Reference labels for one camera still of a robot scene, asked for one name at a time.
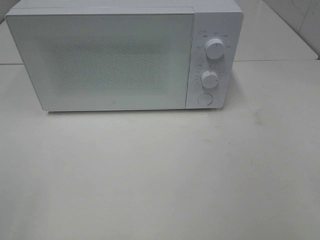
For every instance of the white microwave knob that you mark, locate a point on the white microwave knob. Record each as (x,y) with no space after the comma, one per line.
(209,79)
(214,48)

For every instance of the white microwave door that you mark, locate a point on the white microwave door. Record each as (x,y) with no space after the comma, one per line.
(106,62)

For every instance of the white microwave oven body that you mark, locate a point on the white microwave oven body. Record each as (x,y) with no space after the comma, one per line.
(211,18)

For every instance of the round white door release button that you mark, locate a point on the round white door release button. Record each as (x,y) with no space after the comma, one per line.
(205,99)

